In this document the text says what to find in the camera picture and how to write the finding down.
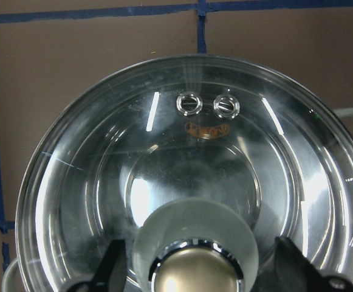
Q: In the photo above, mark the pale green cooking pot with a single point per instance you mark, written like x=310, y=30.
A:
x=9, y=279

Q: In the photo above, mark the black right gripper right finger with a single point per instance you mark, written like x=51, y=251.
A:
x=294, y=272

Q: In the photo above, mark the glass pot lid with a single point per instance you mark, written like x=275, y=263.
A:
x=199, y=163

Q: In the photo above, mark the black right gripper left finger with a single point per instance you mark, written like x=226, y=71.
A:
x=111, y=273

